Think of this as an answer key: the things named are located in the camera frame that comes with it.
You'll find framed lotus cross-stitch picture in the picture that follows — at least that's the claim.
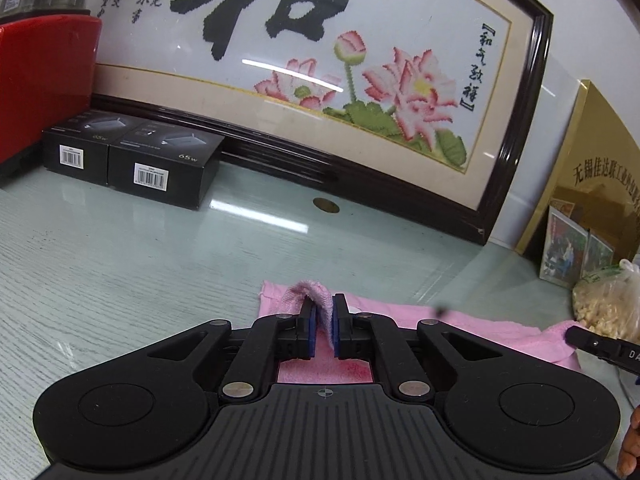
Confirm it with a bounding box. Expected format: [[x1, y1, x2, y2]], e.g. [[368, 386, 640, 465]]
[[87, 0, 553, 244]]

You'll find framed photo right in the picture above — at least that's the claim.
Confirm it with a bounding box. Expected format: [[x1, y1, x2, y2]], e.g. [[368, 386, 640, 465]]
[[582, 231, 614, 276]]

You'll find gold plaque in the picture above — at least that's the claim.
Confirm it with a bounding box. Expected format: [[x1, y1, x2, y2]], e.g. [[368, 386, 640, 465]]
[[515, 79, 639, 261]]

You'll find pink towel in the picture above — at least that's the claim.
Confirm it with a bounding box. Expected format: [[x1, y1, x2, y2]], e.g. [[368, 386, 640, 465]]
[[258, 281, 580, 385]]

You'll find black charger box left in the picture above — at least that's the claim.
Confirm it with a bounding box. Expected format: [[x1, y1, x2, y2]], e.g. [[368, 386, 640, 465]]
[[42, 110, 144, 185]]

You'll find framed photo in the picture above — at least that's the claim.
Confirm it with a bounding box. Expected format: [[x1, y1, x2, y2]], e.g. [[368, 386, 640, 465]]
[[539, 207, 588, 289], [582, 231, 614, 276]]

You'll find black charger box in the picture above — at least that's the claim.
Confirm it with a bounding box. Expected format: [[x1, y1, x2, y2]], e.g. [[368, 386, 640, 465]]
[[107, 122, 224, 209], [42, 110, 144, 185]]

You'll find black charger box right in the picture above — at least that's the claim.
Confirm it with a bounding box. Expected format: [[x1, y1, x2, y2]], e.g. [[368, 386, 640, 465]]
[[107, 122, 224, 209]]

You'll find brass coin on table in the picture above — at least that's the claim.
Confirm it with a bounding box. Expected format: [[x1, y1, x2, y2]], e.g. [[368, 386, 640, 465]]
[[312, 197, 341, 214]]

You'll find plastic bag of nuts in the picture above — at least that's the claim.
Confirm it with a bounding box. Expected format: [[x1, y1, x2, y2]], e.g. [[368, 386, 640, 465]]
[[572, 259, 639, 344]]

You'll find framed photo left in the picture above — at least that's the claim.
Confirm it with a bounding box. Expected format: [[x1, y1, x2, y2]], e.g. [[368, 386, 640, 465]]
[[539, 207, 588, 289]]

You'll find person right hand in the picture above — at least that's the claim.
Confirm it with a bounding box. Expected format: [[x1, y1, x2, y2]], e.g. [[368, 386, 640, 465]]
[[616, 406, 640, 479]]

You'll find red blender base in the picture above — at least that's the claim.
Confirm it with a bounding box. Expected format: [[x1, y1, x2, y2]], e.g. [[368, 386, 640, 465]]
[[1, 11, 102, 176]]

